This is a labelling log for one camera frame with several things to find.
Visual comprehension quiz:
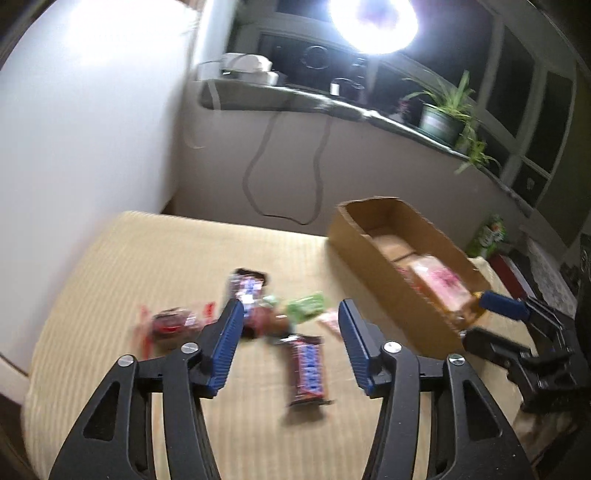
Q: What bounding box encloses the grey windowsill mat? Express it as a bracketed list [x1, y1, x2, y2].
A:
[198, 78, 370, 121]

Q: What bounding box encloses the white window frame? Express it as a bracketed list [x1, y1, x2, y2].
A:
[226, 0, 583, 204]

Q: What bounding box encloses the white power adapter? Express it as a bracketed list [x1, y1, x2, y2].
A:
[222, 53, 271, 72]

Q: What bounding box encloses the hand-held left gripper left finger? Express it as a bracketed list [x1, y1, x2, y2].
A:
[48, 298, 245, 480]

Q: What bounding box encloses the red dark cake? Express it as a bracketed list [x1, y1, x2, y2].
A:
[136, 301, 218, 361]

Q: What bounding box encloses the pink candy wrapper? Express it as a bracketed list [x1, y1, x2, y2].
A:
[318, 309, 345, 340]

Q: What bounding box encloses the black power cable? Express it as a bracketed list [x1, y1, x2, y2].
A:
[242, 92, 305, 225]

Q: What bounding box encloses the brown chocolate bar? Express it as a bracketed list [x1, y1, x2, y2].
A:
[281, 335, 334, 408]
[226, 268, 269, 340]

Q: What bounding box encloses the black tripod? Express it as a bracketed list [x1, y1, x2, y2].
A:
[351, 58, 370, 102]

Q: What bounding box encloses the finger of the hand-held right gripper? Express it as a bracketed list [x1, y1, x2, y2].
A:
[478, 291, 561, 326]
[462, 326, 539, 371]

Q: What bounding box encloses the green snack bag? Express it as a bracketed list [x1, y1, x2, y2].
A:
[466, 213, 506, 259]

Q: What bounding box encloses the dark red box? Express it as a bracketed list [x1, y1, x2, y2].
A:
[489, 251, 532, 301]

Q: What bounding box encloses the black ring light cable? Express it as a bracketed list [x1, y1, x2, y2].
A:
[300, 113, 333, 225]

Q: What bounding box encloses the cardboard box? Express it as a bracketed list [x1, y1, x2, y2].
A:
[327, 197, 491, 354]

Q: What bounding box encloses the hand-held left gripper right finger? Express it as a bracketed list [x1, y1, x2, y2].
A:
[337, 298, 539, 480]

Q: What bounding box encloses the flat white box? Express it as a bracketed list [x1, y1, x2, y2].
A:
[240, 69, 280, 86]

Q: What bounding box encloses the brown round candy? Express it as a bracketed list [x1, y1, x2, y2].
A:
[256, 295, 296, 340]

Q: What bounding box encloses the green candy packet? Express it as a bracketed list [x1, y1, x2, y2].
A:
[286, 292, 326, 324]

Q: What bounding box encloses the potted spider plant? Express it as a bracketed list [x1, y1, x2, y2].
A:
[402, 69, 499, 174]

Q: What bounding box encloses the sliced bread packet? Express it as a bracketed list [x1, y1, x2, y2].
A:
[409, 256, 483, 324]

